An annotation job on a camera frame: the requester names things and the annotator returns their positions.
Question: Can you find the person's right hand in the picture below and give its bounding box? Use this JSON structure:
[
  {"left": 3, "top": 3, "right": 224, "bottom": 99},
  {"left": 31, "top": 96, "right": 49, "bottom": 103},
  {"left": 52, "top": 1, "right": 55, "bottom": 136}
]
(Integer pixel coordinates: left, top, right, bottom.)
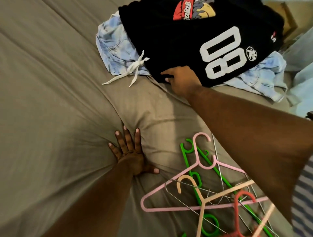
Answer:
[{"left": 160, "top": 65, "right": 202, "bottom": 101}]

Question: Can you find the person's left hand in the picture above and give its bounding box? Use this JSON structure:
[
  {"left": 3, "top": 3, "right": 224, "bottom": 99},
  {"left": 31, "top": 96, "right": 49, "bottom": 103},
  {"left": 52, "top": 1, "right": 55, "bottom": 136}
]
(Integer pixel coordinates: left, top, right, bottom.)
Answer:
[{"left": 108, "top": 125, "right": 161, "bottom": 177}]

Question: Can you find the black garment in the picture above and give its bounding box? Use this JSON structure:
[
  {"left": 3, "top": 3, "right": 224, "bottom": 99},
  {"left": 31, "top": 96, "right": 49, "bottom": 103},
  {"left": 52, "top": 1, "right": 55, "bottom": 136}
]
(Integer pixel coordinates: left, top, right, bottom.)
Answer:
[{"left": 118, "top": 0, "right": 286, "bottom": 89}]

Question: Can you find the pile of coloured plastic hangers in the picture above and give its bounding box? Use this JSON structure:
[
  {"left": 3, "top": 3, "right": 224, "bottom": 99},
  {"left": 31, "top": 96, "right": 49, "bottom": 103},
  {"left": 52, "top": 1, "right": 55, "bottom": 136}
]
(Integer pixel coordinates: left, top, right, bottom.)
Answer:
[{"left": 140, "top": 131, "right": 294, "bottom": 237}]

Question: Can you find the light blue garment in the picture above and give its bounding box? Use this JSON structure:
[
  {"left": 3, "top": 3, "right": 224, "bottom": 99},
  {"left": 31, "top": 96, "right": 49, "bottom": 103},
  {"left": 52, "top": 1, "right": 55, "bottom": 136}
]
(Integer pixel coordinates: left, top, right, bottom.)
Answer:
[{"left": 95, "top": 10, "right": 290, "bottom": 104}]

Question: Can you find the person's right forearm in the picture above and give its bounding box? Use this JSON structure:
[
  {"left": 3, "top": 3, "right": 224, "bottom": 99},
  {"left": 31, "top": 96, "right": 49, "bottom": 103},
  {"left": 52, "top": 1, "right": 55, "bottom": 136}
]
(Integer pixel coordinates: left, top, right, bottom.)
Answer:
[{"left": 186, "top": 85, "right": 313, "bottom": 220}]

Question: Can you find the person's left forearm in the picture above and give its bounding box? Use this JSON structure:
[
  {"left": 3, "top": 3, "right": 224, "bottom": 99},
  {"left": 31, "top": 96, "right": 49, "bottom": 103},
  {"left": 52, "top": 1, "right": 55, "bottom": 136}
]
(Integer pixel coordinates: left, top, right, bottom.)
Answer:
[{"left": 41, "top": 163, "right": 135, "bottom": 237}]

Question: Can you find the bed with taupe sheet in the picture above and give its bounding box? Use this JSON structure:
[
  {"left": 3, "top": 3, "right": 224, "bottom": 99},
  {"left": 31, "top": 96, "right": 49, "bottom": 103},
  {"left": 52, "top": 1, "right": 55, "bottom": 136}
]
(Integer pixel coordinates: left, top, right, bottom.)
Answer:
[{"left": 0, "top": 0, "right": 313, "bottom": 237}]

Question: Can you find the person's striped shirt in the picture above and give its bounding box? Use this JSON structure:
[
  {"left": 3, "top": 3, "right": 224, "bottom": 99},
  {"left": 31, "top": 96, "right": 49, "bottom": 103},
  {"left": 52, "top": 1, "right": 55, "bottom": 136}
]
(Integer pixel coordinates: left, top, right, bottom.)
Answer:
[{"left": 291, "top": 155, "right": 313, "bottom": 237}]

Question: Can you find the sheer white curtain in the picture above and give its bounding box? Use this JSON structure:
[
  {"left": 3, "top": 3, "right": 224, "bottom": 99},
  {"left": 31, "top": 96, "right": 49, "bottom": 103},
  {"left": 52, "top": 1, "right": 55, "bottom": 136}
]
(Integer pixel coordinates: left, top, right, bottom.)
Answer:
[{"left": 284, "top": 27, "right": 313, "bottom": 119}]

